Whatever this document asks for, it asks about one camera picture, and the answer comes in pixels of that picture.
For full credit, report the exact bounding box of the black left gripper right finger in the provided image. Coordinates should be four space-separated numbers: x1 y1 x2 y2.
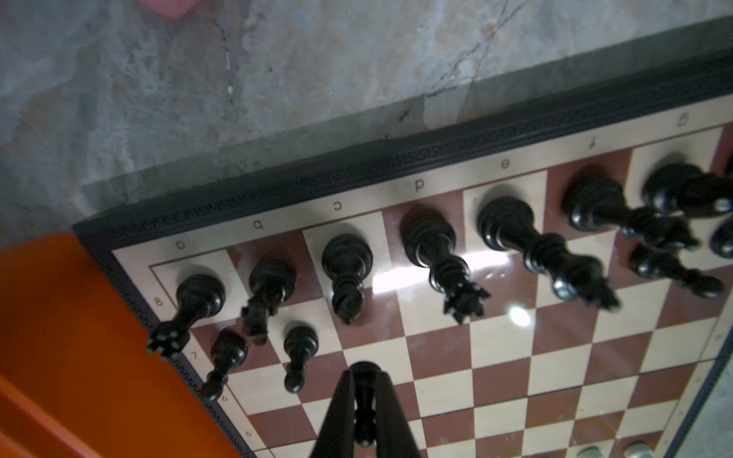
375 371 421 458

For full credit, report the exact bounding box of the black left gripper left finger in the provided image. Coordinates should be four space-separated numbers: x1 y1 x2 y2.
310 369 356 458

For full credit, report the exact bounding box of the folding chess board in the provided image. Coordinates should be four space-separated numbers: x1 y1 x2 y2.
74 51 732 457

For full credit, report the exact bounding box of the orange plastic tray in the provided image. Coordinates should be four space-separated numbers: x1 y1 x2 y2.
1 234 236 457

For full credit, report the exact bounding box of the pink pig toy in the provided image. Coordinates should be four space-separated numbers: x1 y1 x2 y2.
139 0 200 20

